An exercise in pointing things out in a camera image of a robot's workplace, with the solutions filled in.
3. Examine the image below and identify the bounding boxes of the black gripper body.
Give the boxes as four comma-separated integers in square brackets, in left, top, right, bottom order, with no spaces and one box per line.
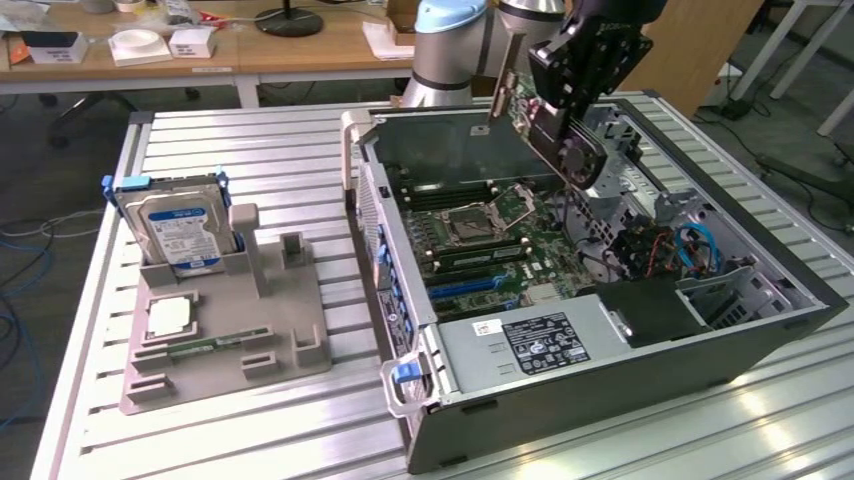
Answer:
[563,0,668,37]

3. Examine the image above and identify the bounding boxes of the low profile graphics card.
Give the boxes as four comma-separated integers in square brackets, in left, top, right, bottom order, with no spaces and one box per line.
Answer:
[488,31,609,190]

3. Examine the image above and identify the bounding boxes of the white box with red button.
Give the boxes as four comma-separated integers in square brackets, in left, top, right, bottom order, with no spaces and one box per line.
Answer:
[709,62,745,101]

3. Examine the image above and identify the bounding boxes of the metal socket cover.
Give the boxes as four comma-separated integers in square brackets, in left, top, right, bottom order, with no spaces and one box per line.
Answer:
[489,182,539,232]

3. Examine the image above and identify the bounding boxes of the cardboard box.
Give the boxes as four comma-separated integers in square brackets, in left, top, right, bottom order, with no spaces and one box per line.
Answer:
[385,0,422,34]

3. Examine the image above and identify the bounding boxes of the white paper stack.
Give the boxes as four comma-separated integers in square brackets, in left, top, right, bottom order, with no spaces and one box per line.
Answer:
[362,19,418,61]

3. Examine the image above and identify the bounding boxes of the metal disk bay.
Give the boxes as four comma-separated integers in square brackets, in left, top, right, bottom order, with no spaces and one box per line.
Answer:
[563,147,668,241]

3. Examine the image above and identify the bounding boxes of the CPU socket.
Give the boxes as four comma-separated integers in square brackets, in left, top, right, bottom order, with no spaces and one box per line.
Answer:
[437,203,509,247]

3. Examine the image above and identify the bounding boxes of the black stand base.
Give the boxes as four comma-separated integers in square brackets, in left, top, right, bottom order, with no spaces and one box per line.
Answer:
[756,152,854,194]

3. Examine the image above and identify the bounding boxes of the green motherboard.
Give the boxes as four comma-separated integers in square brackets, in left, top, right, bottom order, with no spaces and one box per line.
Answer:
[392,185,601,322]

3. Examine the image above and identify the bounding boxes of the black lamp base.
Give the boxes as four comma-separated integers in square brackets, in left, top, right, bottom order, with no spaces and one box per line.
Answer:
[253,0,325,38]

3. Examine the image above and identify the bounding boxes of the blue card retainer clips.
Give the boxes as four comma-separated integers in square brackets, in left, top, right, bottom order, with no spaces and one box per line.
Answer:
[370,224,409,321]

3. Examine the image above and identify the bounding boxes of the black expansion slot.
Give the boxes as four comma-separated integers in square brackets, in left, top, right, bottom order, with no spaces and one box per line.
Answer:
[425,268,503,289]

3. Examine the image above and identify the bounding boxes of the blue expansion slot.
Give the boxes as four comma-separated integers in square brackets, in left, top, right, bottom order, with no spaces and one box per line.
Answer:
[426,277,507,302]

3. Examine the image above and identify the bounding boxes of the grey perforated disk bay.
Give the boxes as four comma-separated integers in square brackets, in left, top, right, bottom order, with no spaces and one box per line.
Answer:
[673,264,796,332]

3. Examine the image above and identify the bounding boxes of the small white box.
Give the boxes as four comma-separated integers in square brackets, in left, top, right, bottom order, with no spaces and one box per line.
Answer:
[168,27,218,59]

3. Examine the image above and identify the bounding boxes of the silver power supply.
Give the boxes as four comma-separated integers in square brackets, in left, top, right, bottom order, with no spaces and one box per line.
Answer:
[425,294,632,395]

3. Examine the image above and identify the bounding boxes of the white box on desk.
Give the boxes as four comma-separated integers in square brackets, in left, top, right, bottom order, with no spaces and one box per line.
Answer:
[108,28,173,67]

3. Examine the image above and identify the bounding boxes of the hard disk in blue caddy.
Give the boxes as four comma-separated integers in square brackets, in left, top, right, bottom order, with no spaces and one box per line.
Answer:
[98,167,241,279]

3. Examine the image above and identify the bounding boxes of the grey parts rack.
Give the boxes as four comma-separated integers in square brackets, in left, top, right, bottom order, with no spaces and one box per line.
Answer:
[117,202,333,416]

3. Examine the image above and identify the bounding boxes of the open black PC case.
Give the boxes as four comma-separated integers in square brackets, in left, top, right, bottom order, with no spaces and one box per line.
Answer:
[338,97,848,475]

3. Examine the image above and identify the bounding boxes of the wooden desk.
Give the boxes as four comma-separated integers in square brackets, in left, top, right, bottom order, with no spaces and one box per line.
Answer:
[0,0,601,96]

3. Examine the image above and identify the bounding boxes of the green RAM stick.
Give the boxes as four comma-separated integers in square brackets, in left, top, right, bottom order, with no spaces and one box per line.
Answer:
[164,331,249,357]

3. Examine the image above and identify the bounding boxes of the white box with black lid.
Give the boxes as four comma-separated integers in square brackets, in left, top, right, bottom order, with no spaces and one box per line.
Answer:
[18,30,89,65]

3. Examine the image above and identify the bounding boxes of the silver CPU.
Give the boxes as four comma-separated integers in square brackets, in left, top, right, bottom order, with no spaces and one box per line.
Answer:
[144,297,196,338]

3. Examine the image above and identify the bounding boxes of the black chair base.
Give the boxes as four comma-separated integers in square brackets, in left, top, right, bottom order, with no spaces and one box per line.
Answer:
[38,87,201,149]

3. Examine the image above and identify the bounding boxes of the white table frame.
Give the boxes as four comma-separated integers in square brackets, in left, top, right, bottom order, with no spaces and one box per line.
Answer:
[729,0,854,136]

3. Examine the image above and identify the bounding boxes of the black connector with red wires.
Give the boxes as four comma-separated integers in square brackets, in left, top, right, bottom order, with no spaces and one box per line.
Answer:
[609,227,675,279]

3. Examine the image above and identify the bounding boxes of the blue wire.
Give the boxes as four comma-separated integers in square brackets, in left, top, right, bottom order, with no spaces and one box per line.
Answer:
[672,224,727,277]

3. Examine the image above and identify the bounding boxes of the white floor cable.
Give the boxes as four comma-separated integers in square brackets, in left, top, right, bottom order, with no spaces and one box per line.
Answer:
[0,209,112,239]

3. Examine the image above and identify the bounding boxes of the blue floor cable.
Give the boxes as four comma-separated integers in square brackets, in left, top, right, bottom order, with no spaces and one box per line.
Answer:
[0,239,54,431]

